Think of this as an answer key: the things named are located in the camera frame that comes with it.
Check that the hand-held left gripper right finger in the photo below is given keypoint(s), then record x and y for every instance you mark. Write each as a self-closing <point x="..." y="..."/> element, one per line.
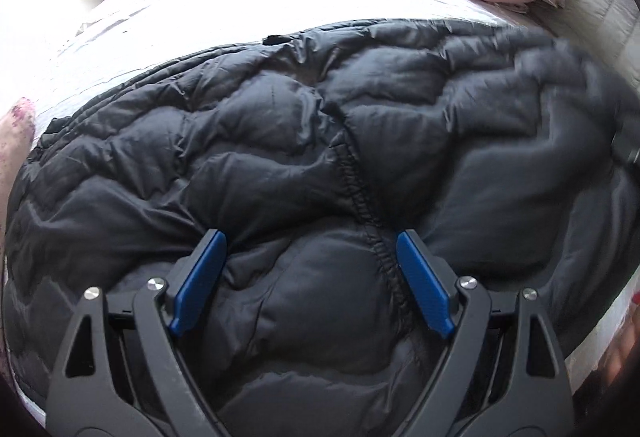
<point x="425" y="282"/>

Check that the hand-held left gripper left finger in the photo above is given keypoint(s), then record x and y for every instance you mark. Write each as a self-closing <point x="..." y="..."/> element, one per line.
<point x="200" y="282"/>

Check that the black puffer jacket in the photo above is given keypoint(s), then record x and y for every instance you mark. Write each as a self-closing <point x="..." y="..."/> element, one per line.
<point x="300" y="142"/>

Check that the floral bolster pillow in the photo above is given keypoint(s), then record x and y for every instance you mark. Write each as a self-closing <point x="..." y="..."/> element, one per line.
<point x="15" y="142"/>

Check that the grey quilted bedspread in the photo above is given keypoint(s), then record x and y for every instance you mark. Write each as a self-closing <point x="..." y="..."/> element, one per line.
<point x="225" y="2"/>

